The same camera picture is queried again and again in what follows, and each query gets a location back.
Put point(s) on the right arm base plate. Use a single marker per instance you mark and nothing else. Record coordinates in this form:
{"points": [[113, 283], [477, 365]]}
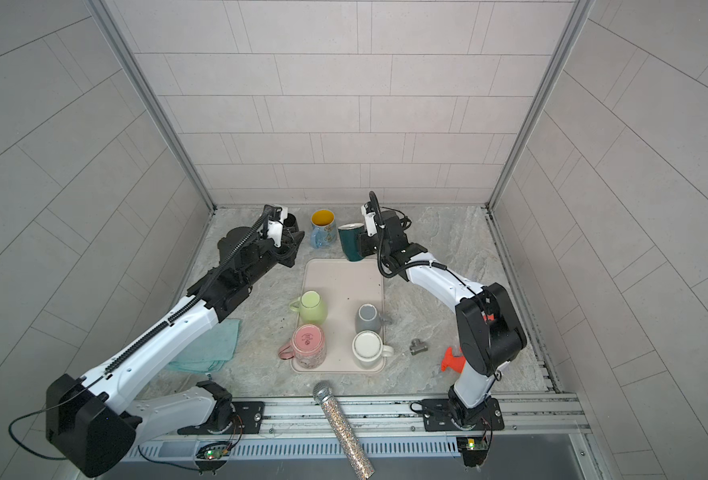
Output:
{"points": [[437, 416]]}

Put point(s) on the black mug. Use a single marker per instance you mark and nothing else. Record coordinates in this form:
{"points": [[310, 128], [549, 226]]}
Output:
{"points": [[290, 223]]}

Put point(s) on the right circuit board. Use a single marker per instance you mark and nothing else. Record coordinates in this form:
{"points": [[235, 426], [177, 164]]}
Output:
{"points": [[473, 450]]}

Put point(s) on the glitter tube with silver cap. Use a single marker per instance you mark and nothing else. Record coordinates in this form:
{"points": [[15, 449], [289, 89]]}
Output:
{"points": [[348, 441]]}

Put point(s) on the small metal clip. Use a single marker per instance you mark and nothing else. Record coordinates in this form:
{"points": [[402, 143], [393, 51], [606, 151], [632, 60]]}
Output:
{"points": [[417, 346]]}

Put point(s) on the iridescent blue butterfly mug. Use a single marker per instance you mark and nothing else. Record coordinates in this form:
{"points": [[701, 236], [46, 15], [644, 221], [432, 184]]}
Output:
{"points": [[324, 230]]}

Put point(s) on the dark green mug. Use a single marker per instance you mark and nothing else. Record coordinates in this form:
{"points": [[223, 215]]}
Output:
{"points": [[349, 235]]}

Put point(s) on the pink glass mug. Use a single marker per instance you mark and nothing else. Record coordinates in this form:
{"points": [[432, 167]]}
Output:
{"points": [[307, 346]]}

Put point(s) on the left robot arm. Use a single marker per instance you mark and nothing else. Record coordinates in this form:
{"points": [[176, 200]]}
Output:
{"points": [[93, 420]]}

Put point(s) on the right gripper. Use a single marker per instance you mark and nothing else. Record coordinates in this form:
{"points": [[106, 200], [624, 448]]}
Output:
{"points": [[365, 240]]}

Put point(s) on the white mug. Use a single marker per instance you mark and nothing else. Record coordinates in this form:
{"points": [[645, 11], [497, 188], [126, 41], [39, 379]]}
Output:
{"points": [[369, 349]]}

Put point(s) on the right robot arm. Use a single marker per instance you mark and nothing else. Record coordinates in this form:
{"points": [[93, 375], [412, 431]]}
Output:
{"points": [[489, 330]]}

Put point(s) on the aluminium rail frame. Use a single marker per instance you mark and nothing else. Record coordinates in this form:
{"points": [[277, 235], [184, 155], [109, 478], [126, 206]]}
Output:
{"points": [[196, 413]]}

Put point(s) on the grey mug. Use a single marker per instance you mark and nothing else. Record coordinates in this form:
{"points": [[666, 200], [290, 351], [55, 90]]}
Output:
{"points": [[369, 318]]}

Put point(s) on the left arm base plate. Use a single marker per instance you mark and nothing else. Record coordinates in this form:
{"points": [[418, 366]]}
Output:
{"points": [[230, 419]]}

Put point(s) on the left circuit board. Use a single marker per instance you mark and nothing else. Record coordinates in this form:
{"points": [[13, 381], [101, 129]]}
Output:
{"points": [[216, 451]]}

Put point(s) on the beige plastic tray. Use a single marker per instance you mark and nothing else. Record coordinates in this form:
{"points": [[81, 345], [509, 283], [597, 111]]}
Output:
{"points": [[344, 286]]}

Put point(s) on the light green mug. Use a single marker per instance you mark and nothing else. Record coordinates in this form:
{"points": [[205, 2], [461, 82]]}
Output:
{"points": [[310, 308]]}

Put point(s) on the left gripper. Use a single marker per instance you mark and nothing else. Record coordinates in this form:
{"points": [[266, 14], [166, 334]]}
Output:
{"points": [[287, 247]]}

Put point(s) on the red shark plush toy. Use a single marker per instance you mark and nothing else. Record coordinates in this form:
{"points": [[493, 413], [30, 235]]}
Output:
{"points": [[452, 362]]}

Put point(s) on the circuit board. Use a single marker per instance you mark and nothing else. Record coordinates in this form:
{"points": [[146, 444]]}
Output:
{"points": [[216, 451], [473, 450]]}

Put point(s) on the teal folded cloth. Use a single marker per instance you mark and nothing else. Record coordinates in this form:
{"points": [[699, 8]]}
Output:
{"points": [[210, 352]]}

